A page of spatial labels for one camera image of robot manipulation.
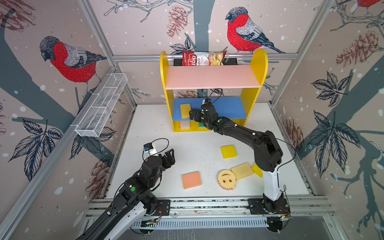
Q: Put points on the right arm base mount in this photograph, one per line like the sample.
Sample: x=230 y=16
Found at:
x=265 y=206

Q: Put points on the salmon pink sponge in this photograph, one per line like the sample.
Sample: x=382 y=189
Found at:
x=191 y=180

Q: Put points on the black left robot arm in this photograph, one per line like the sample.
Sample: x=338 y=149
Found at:
x=132 y=201

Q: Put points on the yellow rectangular sponge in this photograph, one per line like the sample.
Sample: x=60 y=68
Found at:
x=185 y=111

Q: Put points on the pale pink sponge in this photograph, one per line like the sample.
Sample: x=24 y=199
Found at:
x=185 y=125

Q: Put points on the cream beige sponge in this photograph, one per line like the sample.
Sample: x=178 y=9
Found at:
x=242 y=171

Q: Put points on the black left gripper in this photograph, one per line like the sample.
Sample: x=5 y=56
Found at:
x=171 y=159

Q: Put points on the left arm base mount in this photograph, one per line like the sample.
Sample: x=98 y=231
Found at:
x=162 y=208

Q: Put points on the small bright yellow sponge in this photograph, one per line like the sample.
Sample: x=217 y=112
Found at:
x=228 y=151

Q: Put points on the yellow wooden shelf unit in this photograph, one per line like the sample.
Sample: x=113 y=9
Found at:
x=233 y=90

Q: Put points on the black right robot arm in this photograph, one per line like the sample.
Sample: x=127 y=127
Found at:
x=267 y=151

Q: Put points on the white wire mesh basket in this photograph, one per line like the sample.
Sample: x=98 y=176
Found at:
x=98 y=113

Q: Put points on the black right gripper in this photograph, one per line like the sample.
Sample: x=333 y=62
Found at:
x=198 y=114

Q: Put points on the smiley face sponge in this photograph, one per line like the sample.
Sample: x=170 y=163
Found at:
x=227 y=180

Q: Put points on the red chips bag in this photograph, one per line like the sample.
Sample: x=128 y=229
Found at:
x=203 y=56

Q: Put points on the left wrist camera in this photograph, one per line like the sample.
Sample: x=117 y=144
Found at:
x=150 y=149

